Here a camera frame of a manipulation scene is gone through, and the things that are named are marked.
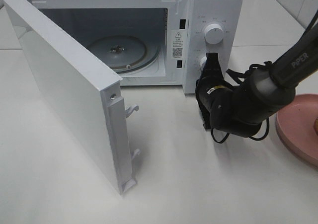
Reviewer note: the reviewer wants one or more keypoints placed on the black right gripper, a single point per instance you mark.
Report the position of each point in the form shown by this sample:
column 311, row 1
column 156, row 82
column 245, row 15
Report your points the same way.
column 211, row 79

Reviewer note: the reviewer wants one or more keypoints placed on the upper white microwave knob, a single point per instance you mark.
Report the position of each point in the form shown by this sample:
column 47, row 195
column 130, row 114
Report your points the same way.
column 213, row 33

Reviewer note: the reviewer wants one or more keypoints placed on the burger with lettuce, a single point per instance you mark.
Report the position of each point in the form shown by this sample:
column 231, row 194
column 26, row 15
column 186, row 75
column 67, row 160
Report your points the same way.
column 316, row 125

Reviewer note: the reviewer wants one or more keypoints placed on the white microwave oven body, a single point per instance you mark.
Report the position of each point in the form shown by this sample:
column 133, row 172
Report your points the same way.
column 177, row 26

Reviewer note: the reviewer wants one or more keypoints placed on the white microwave door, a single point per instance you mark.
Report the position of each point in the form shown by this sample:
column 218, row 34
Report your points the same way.
column 83, row 91

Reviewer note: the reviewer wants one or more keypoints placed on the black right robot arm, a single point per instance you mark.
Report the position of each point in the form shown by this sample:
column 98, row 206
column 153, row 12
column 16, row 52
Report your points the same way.
column 260, row 92

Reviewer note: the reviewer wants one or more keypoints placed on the pink round plate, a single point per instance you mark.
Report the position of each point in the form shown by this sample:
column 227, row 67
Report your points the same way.
column 295, row 127

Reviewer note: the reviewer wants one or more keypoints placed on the lower white microwave knob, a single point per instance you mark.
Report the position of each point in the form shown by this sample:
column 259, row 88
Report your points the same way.
column 202, row 63

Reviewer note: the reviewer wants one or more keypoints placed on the white microwave knob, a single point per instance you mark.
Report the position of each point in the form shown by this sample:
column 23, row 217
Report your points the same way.
column 213, row 33
column 202, row 63

